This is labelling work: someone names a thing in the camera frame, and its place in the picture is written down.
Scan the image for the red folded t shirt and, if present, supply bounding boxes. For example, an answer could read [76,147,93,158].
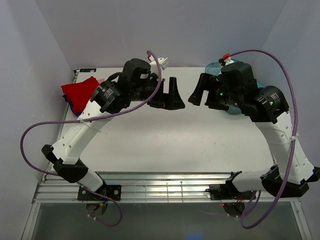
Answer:
[61,76,99,117]

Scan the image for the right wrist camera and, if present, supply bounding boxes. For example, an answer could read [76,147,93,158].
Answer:
[218,53,237,67]

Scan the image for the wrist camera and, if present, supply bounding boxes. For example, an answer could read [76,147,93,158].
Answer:
[147,55,170,73]
[218,53,237,67]

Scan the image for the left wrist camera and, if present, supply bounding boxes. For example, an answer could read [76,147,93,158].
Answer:
[147,55,170,73]

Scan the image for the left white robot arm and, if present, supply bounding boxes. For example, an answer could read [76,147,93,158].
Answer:
[41,56,185,195]

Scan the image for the pink folded t shirt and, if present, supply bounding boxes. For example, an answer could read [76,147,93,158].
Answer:
[97,78,105,84]

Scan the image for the aluminium rail frame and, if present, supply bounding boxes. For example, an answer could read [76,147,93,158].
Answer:
[32,171,301,204]

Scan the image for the blue label sticker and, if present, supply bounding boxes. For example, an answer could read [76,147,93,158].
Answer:
[79,68,97,73]

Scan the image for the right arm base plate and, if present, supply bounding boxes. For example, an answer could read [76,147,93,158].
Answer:
[205,184,253,202]

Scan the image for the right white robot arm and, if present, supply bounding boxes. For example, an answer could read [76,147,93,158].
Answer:
[188,61,320,198]

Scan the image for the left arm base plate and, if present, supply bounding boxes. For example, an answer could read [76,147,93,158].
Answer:
[76,185,122,201]

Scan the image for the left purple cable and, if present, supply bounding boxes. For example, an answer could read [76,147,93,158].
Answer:
[19,49,163,227]

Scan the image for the blue folded t shirt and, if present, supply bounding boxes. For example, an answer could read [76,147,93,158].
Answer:
[62,94,74,113]

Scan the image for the teal plastic bin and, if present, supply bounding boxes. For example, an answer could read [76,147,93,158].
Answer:
[205,63,260,117]

